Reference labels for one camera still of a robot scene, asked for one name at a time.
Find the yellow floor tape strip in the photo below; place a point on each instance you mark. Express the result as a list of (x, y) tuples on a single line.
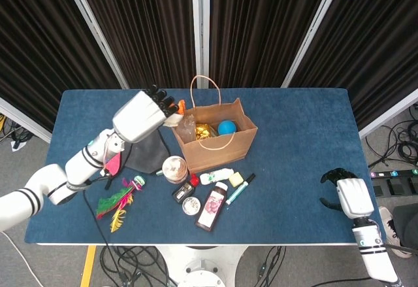
[(88, 267)]

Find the gold foil biscuit package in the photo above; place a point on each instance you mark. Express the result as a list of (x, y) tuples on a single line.
[(205, 131)]

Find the clear jar of rubber bands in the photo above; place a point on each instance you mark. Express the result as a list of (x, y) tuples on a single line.
[(174, 169)]

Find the grey and pink microfiber cloth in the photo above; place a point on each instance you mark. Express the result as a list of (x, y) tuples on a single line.
[(147, 153)]

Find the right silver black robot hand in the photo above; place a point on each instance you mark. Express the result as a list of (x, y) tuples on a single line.
[(354, 198)]

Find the white sneaker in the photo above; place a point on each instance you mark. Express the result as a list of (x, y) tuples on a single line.
[(390, 228)]

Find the yellow sponge cube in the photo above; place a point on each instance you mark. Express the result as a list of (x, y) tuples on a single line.
[(235, 179)]

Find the small white bottle green print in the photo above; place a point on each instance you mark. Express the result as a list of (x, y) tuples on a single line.
[(215, 176)]

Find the black trouser leg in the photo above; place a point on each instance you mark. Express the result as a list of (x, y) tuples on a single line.
[(408, 225)]

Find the black pleated partition panel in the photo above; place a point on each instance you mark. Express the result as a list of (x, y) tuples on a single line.
[(32, 38), (147, 22), (375, 38), (261, 22)]

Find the blue felt table mat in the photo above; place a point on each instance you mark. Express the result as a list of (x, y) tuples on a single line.
[(294, 120)]

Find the bundle of clear straws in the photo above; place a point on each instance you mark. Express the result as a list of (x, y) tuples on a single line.
[(187, 130)]

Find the black ink bottle red cap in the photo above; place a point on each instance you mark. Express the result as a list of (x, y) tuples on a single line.
[(182, 193)]

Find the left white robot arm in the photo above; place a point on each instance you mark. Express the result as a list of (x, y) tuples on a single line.
[(78, 162)]

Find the brown paper bag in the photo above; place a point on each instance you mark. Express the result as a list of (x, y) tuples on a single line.
[(215, 158)]

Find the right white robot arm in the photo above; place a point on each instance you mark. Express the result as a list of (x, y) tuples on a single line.
[(370, 244)]

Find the small clear tub silver pins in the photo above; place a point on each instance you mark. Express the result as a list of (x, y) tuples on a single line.
[(191, 206)]

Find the teal white marker black cap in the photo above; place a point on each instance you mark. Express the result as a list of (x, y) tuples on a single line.
[(240, 190)]

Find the colourful feather shuttlecock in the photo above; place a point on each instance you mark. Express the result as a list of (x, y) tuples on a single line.
[(109, 203)]

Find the dark juice bottle grape label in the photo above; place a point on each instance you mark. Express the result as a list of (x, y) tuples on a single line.
[(210, 210)]

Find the blue ball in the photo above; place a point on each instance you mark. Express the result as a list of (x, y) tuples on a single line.
[(226, 128)]

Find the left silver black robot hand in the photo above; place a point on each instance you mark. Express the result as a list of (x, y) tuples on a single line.
[(137, 120)]

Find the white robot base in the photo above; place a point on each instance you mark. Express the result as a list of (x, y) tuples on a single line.
[(202, 267)]

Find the white orange snack packet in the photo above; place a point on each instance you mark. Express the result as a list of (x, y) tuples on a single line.
[(174, 120)]

